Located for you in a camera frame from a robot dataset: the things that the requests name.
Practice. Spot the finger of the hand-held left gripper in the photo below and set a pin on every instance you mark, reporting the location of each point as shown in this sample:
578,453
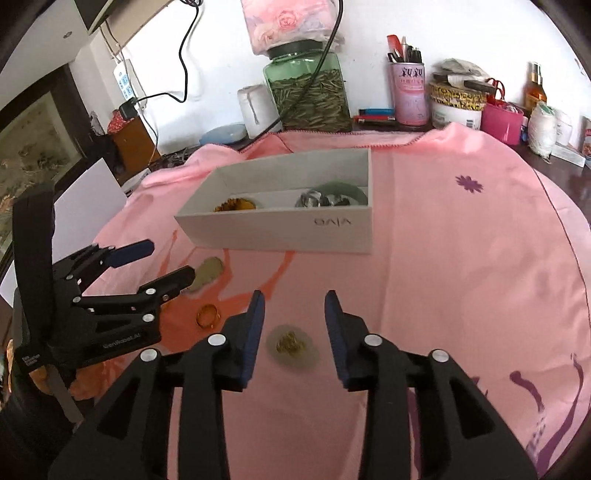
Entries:
131,253
171,281

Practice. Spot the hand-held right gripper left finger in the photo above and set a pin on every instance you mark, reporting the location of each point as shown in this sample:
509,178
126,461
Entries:
253,341

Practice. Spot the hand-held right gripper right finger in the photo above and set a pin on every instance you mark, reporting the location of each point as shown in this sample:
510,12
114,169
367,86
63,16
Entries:
334,341

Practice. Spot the round pale pendant gold inlay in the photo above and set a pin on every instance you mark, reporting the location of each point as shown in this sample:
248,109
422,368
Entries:
302,357

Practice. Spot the olive green pouch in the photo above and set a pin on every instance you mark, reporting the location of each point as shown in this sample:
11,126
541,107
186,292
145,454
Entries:
210,270

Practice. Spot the white cardboard box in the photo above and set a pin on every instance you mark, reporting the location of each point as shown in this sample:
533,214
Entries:
277,230

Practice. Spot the green jade bangle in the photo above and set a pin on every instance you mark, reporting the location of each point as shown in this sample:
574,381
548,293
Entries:
341,187

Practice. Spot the white foam board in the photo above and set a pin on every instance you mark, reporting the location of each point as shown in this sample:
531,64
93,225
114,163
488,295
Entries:
92,189

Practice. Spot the pink printed cloth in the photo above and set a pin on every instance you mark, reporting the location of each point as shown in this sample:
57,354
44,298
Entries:
438,277

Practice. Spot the red patterned cloth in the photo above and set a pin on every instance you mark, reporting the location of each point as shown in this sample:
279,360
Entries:
117,124

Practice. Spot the black power adapter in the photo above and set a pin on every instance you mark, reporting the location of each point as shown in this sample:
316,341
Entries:
128,108

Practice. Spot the blue round lid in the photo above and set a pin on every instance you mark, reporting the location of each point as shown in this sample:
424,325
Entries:
224,134

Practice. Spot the framed landscape painting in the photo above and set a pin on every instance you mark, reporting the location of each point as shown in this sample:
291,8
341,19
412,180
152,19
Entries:
32,138

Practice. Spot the white power strip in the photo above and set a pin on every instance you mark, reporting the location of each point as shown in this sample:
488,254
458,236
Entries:
124,78

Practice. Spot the white cup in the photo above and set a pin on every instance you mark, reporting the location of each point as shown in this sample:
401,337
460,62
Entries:
256,110

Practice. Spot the red flat box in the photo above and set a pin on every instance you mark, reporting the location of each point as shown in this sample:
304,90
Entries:
376,120

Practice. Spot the green glass jar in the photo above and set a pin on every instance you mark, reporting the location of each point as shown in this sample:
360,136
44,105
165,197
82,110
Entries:
314,101

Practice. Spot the brown cardboard sheet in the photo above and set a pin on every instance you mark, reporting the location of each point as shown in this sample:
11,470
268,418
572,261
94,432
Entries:
138,23

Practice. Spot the pink pen holder can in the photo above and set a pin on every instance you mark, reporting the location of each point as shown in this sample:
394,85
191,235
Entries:
408,97

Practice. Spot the round patterned tin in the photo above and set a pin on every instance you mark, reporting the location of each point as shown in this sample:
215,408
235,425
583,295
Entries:
455,110

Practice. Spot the pink plastic container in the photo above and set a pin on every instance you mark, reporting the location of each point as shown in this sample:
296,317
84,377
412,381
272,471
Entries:
501,124

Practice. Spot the pink floral tissue packet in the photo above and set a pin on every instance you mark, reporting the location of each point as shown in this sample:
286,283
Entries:
286,23

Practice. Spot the small white carton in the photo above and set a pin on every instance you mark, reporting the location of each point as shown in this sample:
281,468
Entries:
568,154

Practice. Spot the red comb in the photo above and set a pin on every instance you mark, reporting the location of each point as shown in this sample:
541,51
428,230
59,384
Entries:
393,46

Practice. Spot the amber spray bottle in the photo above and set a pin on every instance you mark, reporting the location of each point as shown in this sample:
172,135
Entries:
535,94

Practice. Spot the small red label can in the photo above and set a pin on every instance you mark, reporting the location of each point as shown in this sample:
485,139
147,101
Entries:
587,138

